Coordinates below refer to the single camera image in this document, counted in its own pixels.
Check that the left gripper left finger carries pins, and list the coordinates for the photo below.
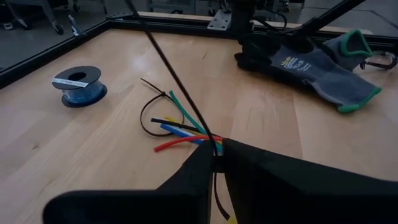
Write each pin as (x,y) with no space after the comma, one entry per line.
(124,208)

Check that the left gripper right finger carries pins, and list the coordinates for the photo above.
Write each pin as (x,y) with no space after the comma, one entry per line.
(311,199)

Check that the black zip tie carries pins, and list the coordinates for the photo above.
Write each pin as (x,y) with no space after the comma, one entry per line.
(163,93)
(168,67)

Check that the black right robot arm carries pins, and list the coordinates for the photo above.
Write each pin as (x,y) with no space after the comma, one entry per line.
(242,18)

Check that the printed grey work glove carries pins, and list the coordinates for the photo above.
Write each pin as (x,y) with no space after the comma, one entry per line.
(326,77)

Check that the small black round disc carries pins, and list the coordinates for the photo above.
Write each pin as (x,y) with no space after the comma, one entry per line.
(81,93)

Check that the black safety glasses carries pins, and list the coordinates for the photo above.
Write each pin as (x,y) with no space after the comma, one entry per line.
(382,65)

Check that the grey office chair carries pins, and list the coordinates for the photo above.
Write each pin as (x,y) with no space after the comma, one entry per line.
(58,29)

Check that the silver mounting plate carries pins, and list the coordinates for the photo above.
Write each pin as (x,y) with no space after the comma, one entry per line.
(219,20)

